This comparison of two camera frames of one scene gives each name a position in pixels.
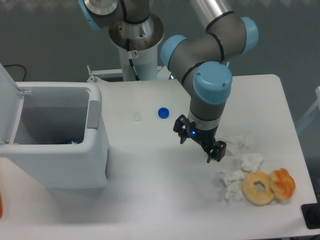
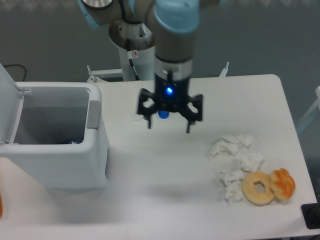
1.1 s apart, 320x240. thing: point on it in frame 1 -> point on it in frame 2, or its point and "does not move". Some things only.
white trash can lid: (11, 100) does not move
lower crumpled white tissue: (232, 182) does not move
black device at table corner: (311, 214) does not move
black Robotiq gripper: (206, 138) -> (170, 95)
